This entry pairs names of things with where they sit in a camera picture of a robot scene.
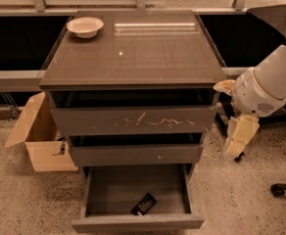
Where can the grey middle drawer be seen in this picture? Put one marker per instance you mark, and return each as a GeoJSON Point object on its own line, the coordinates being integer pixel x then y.
{"type": "Point", "coordinates": [136, 155]}

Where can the black office chair base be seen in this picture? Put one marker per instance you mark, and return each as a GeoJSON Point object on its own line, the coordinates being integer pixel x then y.
{"type": "Point", "coordinates": [278, 189]}

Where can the open cardboard box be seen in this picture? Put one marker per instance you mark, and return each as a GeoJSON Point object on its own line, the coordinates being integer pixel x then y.
{"type": "Point", "coordinates": [35, 127]}

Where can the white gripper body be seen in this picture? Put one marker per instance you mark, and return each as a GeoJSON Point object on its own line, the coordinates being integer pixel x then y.
{"type": "Point", "coordinates": [250, 94]}

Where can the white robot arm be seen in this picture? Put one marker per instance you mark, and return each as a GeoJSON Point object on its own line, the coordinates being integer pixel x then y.
{"type": "Point", "coordinates": [271, 73]}

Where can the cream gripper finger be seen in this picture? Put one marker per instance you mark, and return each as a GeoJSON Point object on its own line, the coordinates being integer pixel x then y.
{"type": "Point", "coordinates": [240, 132]}
{"type": "Point", "coordinates": [225, 86]}

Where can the grey top drawer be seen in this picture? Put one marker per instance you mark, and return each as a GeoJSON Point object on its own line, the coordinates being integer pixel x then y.
{"type": "Point", "coordinates": [122, 121]}

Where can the grey three-drawer cabinet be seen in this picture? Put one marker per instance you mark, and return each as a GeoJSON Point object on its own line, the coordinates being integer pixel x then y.
{"type": "Point", "coordinates": [137, 60]}

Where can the grey open bottom drawer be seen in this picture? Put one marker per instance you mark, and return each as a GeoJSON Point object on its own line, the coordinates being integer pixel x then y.
{"type": "Point", "coordinates": [113, 191]}

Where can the black rolling stand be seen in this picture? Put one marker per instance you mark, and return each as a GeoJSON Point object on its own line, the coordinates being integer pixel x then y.
{"type": "Point", "coordinates": [228, 109]}

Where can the black rxbar chocolate bar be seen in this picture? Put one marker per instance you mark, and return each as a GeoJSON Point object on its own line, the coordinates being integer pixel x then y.
{"type": "Point", "coordinates": [144, 205]}

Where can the white paper bowl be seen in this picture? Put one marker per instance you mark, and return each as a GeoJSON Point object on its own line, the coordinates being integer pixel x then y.
{"type": "Point", "coordinates": [85, 27]}

